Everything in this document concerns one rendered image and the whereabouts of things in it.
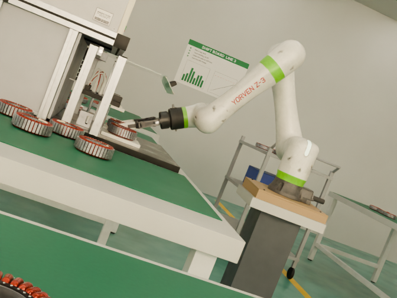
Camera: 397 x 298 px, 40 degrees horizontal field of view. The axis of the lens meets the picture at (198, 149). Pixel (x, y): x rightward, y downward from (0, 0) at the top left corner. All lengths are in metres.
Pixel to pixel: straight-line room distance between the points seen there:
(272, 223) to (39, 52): 1.11
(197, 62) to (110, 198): 6.44
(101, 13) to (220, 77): 5.64
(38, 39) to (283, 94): 1.07
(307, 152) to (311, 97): 5.71
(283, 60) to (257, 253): 0.78
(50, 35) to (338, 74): 6.54
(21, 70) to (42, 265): 1.31
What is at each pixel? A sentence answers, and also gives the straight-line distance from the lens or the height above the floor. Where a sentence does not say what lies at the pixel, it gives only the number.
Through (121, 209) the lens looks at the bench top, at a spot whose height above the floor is 0.73.
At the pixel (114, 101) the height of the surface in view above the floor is 0.90.
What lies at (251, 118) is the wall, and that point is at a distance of 7.67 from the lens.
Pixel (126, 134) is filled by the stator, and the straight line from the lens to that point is 2.01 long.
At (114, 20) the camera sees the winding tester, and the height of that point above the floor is 1.16.
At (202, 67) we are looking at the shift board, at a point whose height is 1.61.
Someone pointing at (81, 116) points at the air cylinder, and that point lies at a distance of 2.02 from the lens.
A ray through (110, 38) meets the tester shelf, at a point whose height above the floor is 1.09.
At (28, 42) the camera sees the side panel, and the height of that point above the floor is 0.98.
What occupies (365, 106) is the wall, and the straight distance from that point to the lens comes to 8.29.
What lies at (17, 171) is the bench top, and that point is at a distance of 1.10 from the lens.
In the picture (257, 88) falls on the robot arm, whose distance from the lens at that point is 2.20.
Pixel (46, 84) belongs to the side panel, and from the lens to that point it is 1.86.
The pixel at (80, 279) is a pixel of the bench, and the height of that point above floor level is 0.75.
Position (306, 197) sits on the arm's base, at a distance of 2.31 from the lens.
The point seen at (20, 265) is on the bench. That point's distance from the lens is 0.59.
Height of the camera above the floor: 0.96
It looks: 3 degrees down
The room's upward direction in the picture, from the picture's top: 22 degrees clockwise
